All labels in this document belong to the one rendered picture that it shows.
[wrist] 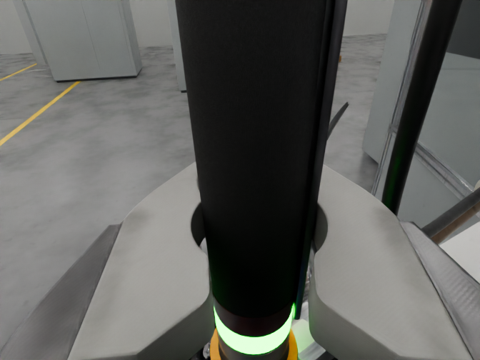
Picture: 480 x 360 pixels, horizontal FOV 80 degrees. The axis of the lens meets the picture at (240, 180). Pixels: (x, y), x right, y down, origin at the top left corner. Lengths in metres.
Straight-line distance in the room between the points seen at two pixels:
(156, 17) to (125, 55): 5.13
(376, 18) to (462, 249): 13.96
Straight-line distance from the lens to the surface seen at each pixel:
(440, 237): 0.30
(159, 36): 12.41
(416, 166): 1.43
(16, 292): 2.44
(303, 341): 0.20
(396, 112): 1.58
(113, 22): 7.37
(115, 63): 7.49
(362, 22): 14.10
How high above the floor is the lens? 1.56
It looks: 33 degrees down
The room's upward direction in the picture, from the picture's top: 2 degrees counter-clockwise
